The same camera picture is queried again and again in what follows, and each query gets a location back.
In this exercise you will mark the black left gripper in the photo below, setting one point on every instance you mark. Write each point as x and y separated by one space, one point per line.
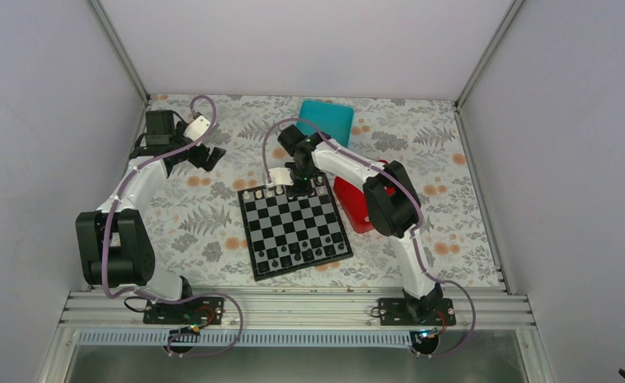
198 161

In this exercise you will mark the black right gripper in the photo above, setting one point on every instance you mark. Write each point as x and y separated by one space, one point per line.
297 191

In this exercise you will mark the red piece tray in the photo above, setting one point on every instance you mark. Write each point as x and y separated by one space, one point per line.
348 188

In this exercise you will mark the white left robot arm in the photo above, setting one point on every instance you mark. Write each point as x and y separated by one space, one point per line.
115 249

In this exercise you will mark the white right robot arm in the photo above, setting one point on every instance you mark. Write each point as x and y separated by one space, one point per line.
393 207

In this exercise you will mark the black white chessboard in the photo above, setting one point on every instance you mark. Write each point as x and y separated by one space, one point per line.
278 225

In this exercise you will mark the teal square box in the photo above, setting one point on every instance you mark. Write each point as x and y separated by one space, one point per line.
333 119

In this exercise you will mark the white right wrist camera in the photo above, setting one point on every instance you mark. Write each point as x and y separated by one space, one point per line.
278 177

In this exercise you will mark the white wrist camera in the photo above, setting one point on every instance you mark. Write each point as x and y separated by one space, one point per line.
278 177
197 128

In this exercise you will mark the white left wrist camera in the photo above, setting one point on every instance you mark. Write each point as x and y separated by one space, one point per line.
197 128

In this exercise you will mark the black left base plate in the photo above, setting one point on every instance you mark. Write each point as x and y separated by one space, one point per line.
199 312

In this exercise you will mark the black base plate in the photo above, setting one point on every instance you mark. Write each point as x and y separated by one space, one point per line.
199 312
399 312

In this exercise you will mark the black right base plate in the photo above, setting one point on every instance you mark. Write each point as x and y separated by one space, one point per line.
399 312

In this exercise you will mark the aluminium rail frame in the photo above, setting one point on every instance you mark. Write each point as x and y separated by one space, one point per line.
331 308

